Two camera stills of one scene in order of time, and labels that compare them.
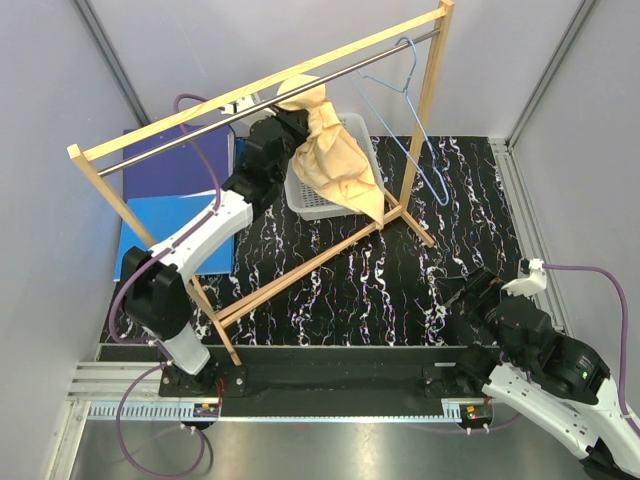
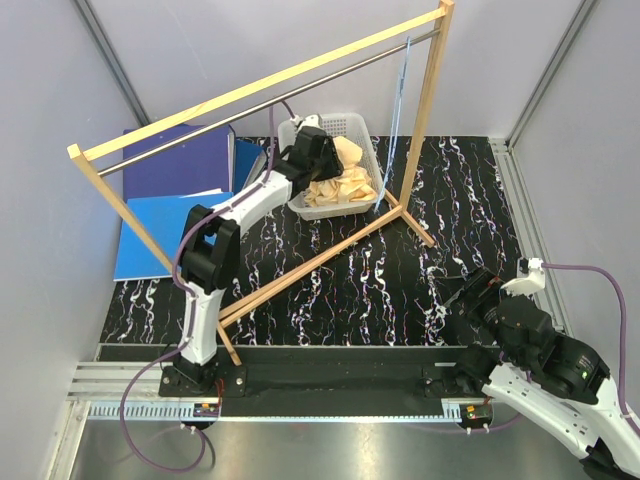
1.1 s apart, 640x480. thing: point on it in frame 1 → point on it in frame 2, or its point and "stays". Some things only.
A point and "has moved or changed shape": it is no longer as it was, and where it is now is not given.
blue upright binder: x=241 y=151 stays
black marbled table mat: x=295 y=281 stays
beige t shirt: x=330 y=159 has moved or changed shape
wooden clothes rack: x=82 y=151 stays
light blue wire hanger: x=405 y=90 → x=396 y=125
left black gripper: x=295 y=122 → x=333 y=168
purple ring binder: x=200 y=165 stays
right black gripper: x=484 y=285 stays
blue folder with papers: x=161 y=217 stays
